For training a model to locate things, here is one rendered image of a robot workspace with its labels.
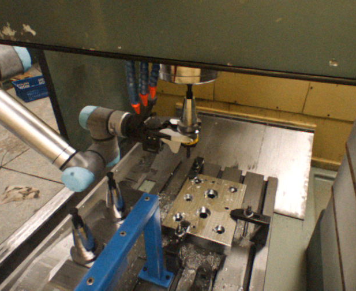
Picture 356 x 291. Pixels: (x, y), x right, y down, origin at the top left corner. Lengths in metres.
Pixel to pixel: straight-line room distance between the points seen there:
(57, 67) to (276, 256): 1.21
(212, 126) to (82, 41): 1.50
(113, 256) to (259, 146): 1.27
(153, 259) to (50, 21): 0.65
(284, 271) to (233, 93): 1.01
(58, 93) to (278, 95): 1.17
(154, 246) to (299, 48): 0.64
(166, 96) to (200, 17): 1.65
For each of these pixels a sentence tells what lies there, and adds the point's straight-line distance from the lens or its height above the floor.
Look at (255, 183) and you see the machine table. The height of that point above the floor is 0.90.
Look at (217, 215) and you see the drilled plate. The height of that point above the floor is 0.99.
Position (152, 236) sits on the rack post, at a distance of 0.75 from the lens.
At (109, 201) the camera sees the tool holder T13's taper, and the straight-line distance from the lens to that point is 0.63.
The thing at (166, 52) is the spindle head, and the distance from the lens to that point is 0.29.
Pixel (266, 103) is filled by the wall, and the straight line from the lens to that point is 1.74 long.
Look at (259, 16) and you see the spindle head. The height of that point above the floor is 1.66.
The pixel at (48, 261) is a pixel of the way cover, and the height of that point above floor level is 0.75.
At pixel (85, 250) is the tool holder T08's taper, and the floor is 1.24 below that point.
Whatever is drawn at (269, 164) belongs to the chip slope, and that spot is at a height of 0.74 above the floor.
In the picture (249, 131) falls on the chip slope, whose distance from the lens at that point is 1.75.
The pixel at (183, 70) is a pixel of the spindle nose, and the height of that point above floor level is 1.52.
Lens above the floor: 1.69
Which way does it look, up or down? 33 degrees down
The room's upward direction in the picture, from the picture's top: straight up
